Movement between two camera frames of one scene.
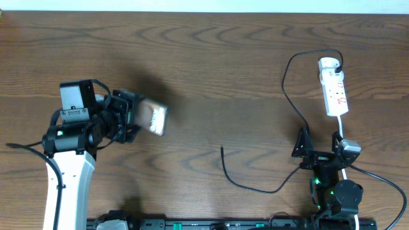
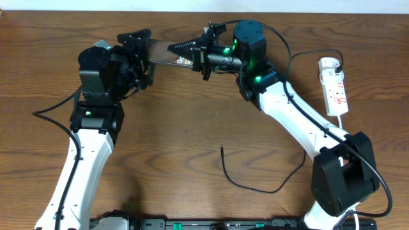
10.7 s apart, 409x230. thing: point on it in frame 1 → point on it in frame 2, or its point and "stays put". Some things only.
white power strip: x=335 y=98 stays put
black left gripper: x=126 y=115 → x=140 y=59
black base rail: x=298 y=223 stays put
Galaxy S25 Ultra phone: x=151 y=116 → x=158 y=52
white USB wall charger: x=326 y=67 stays put
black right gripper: x=317 y=158 → x=199 y=55
